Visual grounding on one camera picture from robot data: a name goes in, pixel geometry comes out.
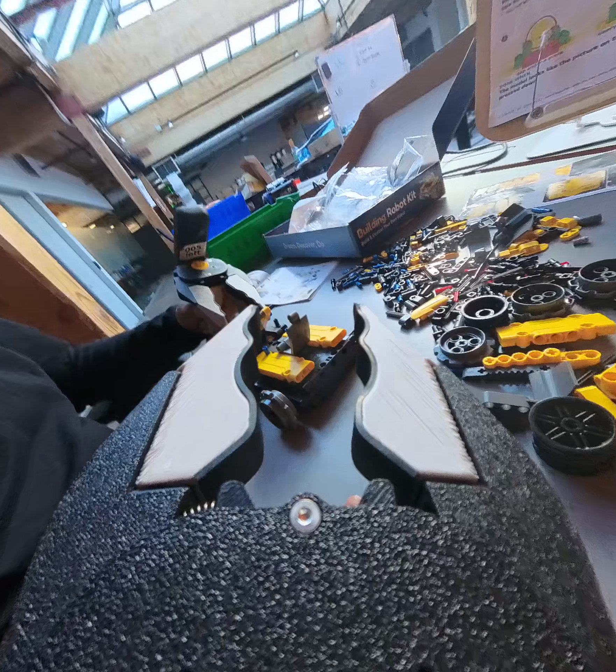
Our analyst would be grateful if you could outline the crumpled clear plastic bags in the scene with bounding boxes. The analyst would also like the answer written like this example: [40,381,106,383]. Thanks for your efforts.
[289,135,440,234]

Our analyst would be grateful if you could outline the blue plastic bin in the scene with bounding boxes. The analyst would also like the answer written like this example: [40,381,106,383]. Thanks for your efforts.
[205,191,251,242]

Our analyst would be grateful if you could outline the brown clipboard with paper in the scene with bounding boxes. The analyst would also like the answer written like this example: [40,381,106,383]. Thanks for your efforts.
[473,0,616,142]

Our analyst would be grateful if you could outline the person's left hand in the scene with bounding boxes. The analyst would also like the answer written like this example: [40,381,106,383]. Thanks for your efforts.
[175,302,220,338]

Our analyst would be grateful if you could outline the black yellow toy block vehicle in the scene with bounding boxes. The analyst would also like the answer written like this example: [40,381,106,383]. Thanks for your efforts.
[255,307,361,431]

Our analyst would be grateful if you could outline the blue cardboard kit box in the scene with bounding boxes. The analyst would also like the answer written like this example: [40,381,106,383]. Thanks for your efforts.
[263,160,445,259]

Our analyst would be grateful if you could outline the grey desk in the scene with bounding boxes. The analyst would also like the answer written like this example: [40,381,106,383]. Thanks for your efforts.
[145,142,616,652]

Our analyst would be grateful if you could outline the wooden post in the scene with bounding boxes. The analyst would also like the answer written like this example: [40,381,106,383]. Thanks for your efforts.
[0,177,126,344]

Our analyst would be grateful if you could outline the white whiteboard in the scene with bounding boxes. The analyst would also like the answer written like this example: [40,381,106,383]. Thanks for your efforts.
[316,15,408,132]

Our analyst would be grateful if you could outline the green plastic bin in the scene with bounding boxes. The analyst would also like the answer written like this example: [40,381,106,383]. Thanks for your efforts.
[206,193,300,271]

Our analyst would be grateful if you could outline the pile of building block parts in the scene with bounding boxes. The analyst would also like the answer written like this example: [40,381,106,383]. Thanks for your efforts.
[331,202,616,476]

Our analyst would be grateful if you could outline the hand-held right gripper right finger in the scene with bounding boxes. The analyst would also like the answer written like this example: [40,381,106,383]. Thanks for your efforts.
[351,302,480,483]

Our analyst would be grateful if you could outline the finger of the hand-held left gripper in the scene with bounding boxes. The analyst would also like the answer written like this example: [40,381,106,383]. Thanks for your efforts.
[183,285,231,330]
[225,272,265,309]

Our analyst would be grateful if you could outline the instruction booklet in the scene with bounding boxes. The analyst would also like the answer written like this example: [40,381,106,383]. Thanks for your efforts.
[247,260,337,306]

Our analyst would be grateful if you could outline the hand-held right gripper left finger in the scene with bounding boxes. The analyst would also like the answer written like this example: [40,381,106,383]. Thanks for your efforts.
[136,304,264,489]

